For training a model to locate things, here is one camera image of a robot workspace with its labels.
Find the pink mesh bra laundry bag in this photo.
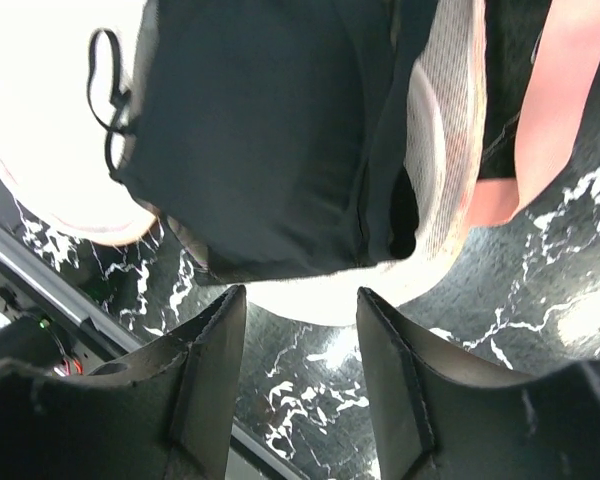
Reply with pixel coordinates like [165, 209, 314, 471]
[0, 1, 600, 326]

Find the black bra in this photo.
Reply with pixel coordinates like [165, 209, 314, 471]
[104, 1, 437, 286]

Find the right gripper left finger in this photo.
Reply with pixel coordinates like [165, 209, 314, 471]
[0, 286, 246, 479]

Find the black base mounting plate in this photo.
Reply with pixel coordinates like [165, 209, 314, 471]
[0, 260, 127, 376]

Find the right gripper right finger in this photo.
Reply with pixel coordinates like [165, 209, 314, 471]
[356, 288, 600, 479]

